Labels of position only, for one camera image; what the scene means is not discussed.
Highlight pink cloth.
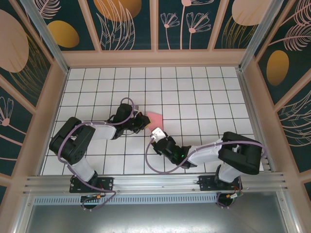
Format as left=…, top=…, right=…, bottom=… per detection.
left=146, top=111, right=165, bottom=132

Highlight grey metal sheet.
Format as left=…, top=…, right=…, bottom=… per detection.
left=24, top=203, right=290, bottom=233

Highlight small circuit board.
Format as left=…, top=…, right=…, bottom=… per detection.
left=225, top=193, right=245, bottom=202
left=81, top=193, right=103, bottom=203

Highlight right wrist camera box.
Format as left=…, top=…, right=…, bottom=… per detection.
left=150, top=127, right=166, bottom=142

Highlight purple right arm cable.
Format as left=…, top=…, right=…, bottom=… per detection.
left=145, top=138, right=268, bottom=209

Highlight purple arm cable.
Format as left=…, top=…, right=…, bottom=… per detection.
left=145, top=138, right=268, bottom=209
left=57, top=97, right=136, bottom=212

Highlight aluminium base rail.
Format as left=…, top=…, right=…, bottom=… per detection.
left=23, top=172, right=289, bottom=195

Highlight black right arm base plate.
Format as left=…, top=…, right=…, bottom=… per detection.
left=198, top=175, right=243, bottom=192

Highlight grey slotted cable duct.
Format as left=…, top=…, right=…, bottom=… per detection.
left=33, top=195, right=219, bottom=206

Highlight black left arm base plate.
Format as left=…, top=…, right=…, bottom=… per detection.
left=69, top=176, right=114, bottom=194

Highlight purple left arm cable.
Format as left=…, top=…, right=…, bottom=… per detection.
left=57, top=97, right=136, bottom=212

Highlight aluminium side rail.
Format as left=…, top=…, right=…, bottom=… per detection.
left=237, top=69, right=276, bottom=173

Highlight wall panel orange circle leaves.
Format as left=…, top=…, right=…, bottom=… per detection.
left=84, top=0, right=153, bottom=51

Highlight wall panel pink flowers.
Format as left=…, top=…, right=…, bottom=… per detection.
left=155, top=0, right=222, bottom=51

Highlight aluminium corner post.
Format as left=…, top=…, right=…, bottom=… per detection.
left=19, top=0, right=70, bottom=73
left=239, top=0, right=279, bottom=71

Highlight wall panel single flower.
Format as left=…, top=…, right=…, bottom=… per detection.
left=0, top=77, right=35, bottom=170

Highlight wall panel small orange oval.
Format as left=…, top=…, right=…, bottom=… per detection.
left=29, top=0, right=98, bottom=52

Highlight wall panel large pale oval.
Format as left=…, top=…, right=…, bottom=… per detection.
left=0, top=0, right=54, bottom=110

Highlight wall panel pink leaf outlines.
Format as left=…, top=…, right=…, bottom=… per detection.
left=276, top=89, right=311, bottom=174

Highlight wall panel pale circle leaves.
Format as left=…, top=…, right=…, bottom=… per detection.
left=212, top=0, right=267, bottom=50

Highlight wall panel orange oval fern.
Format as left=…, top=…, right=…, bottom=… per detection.
left=256, top=0, right=311, bottom=106

